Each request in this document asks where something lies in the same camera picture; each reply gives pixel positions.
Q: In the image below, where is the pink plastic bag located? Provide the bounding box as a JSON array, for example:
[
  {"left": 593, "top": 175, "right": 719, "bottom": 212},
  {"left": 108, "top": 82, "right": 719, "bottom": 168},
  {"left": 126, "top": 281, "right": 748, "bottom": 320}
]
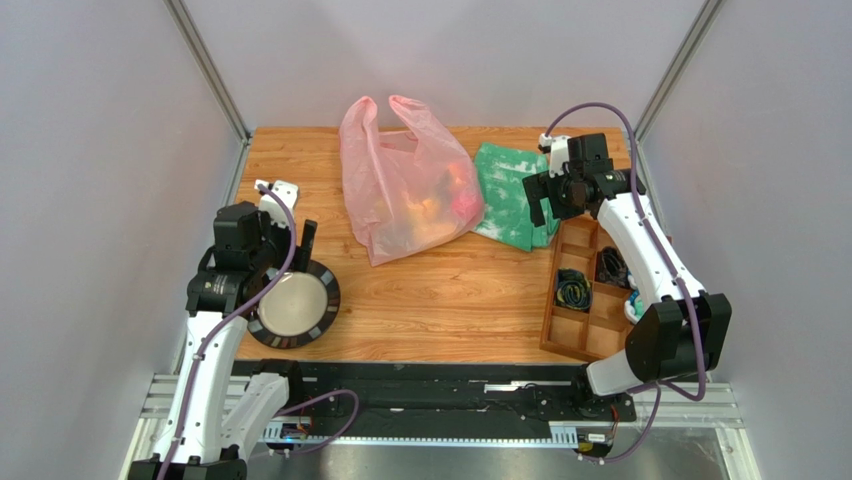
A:
[{"left": 339, "top": 95, "right": 485, "bottom": 266}]

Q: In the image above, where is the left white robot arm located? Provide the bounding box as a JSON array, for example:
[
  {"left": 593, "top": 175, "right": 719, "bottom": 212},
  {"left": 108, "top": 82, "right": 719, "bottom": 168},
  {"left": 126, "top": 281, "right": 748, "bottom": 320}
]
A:
[{"left": 127, "top": 195, "right": 298, "bottom": 479}]

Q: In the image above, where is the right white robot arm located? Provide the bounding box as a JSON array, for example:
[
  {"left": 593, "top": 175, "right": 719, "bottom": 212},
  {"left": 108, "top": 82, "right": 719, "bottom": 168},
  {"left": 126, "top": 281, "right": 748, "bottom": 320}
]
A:
[{"left": 523, "top": 133, "right": 732, "bottom": 401}]

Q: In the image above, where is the green white cloth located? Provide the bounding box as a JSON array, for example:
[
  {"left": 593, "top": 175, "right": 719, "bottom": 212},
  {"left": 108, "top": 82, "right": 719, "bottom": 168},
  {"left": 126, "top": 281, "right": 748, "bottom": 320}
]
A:
[{"left": 473, "top": 142, "right": 559, "bottom": 252}]

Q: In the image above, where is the dark round plate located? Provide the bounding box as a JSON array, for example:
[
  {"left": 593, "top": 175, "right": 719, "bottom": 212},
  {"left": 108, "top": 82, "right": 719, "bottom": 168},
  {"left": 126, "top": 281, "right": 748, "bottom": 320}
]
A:
[{"left": 248, "top": 260, "right": 341, "bottom": 350}]

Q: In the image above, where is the teal white sock lower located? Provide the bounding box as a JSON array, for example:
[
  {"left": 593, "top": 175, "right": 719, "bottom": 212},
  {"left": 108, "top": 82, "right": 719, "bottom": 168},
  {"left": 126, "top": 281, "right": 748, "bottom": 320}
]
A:
[{"left": 624, "top": 290, "right": 645, "bottom": 324}]

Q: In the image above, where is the wooden compartment tray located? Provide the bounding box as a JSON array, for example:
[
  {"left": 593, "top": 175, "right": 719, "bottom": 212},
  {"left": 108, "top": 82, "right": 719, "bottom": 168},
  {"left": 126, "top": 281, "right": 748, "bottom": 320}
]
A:
[{"left": 539, "top": 215, "right": 634, "bottom": 362}]

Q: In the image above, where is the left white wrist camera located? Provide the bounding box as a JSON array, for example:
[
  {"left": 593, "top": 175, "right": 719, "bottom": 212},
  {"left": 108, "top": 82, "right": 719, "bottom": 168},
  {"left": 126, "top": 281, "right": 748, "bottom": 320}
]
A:
[{"left": 254, "top": 179, "right": 300, "bottom": 212}]

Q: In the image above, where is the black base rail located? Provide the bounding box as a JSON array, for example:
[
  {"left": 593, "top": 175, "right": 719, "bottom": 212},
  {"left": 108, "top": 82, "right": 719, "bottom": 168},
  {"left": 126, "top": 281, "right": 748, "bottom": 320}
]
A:
[{"left": 288, "top": 361, "right": 637, "bottom": 441}]

